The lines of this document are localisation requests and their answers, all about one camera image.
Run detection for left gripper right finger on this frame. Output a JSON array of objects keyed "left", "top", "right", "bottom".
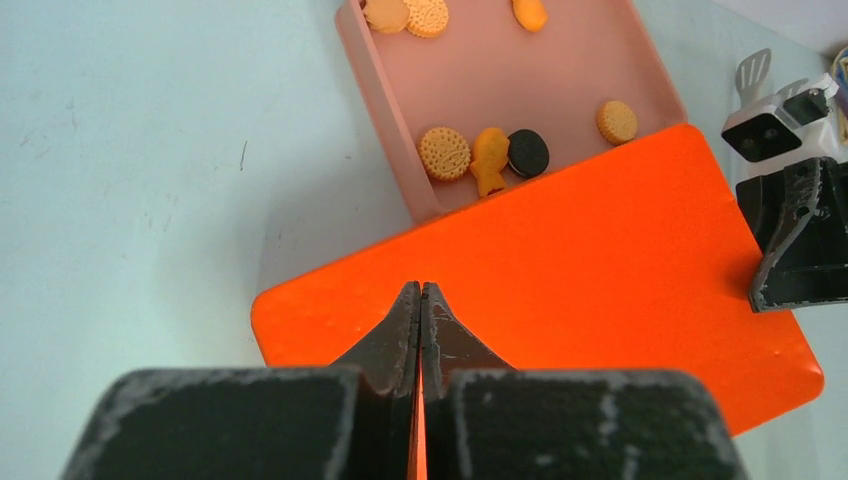
[{"left": 421, "top": 283, "right": 747, "bottom": 479}]

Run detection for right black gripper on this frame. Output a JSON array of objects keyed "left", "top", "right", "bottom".
[{"left": 736, "top": 157, "right": 847, "bottom": 312}]

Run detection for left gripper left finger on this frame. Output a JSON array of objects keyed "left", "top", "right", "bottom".
[{"left": 63, "top": 282, "right": 422, "bottom": 479}]

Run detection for orange box lid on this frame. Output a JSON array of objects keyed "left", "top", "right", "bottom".
[{"left": 251, "top": 125, "right": 825, "bottom": 474}]

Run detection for metal tongs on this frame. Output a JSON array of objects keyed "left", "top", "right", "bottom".
[{"left": 735, "top": 48, "right": 809, "bottom": 111}]

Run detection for pink cookie tray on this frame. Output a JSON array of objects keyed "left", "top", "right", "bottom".
[{"left": 335, "top": 1, "right": 687, "bottom": 223}]

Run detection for yellow blue cloth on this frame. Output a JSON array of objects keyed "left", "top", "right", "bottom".
[{"left": 830, "top": 47, "right": 848, "bottom": 146}]

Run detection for round orange cookie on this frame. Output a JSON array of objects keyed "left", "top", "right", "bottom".
[
  {"left": 418, "top": 126, "right": 471, "bottom": 182},
  {"left": 596, "top": 100, "right": 639, "bottom": 145},
  {"left": 362, "top": 0, "right": 410, "bottom": 34},
  {"left": 404, "top": 0, "right": 450, "bottom": 38}
]

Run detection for black sandwich cookie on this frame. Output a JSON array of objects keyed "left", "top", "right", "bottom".
[{"left": 508, "top": 129, "right": 550, "bottom": 179}]

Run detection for orange fish cookie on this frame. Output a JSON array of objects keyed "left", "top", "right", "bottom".
[
  {"left": 511, "top": 0, "right": 549, "bottom": 32},
  {"left": 470, "top": 127, "right": 510, "bottom": 198}
]

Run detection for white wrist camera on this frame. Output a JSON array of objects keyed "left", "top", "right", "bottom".
[{"left": 721, "top": 73, "right": 846, "bottom": 178}]

